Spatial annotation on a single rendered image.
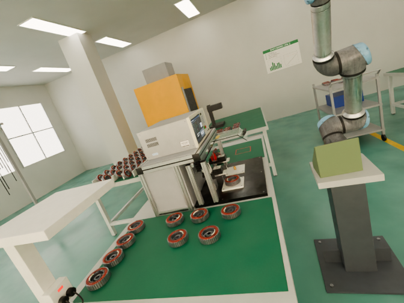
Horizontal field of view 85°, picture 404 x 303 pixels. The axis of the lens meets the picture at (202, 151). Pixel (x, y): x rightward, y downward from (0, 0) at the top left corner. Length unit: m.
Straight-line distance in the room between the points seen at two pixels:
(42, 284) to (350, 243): 1.68
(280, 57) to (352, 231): 5.59
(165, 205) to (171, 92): 3.89
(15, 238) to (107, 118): 4.60
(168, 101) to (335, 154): 4.24
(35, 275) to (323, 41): 1.56
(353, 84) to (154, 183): 1.27
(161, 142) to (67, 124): 8.02
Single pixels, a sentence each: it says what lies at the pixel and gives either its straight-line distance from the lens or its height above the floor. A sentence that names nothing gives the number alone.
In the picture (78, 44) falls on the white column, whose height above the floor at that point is 3.08.
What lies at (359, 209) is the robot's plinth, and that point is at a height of 0.50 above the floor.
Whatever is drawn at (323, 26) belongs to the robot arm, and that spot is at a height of 1.54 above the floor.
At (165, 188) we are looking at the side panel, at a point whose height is 0.93.
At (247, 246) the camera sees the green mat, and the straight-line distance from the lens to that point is 1.09.
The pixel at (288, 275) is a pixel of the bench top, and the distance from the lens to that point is 0.96.
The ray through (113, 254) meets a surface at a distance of 1.43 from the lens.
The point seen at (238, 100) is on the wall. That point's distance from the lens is 6.78.
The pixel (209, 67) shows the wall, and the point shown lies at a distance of 6.84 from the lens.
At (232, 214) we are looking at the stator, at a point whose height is 0.78.
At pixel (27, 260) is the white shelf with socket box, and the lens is 1.16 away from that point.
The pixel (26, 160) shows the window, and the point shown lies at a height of 1.14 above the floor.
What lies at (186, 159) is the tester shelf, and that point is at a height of 1.10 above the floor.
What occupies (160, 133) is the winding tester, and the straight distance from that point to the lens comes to 1.49.
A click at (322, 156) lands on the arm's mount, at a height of 0.88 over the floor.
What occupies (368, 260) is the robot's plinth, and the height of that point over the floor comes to 0.11.
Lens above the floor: 1.45
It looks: 15 degrees down
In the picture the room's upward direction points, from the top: 19 degrees counter-clockwise
